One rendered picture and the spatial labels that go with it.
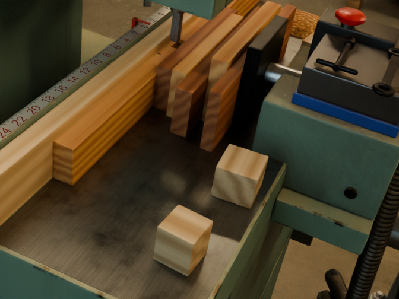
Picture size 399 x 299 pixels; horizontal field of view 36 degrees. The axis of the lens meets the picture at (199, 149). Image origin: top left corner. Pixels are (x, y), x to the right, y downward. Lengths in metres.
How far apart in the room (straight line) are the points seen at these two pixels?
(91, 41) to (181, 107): 0.41
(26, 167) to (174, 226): 0.13
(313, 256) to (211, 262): 1.36
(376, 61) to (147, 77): 0.22
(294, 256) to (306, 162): 1.23
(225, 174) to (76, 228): 0.13
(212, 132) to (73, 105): 0.13
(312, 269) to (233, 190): 1.28
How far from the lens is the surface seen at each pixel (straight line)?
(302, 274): 1.78
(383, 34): 0.65
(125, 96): 0.59
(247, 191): 0.53
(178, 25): 0.67
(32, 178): 0.52
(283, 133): 0.59
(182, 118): 0.60
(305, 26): 0.86
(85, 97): 0.56
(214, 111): 0.57
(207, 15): 0.61
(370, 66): 0.60
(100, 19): 2.90
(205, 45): 0.66
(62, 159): 0.53
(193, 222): 0.47
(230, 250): 0.50
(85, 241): 0.49
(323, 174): 0.60
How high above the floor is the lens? 1.26
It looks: 36 degrees down
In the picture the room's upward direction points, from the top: 10 degrees clockwise
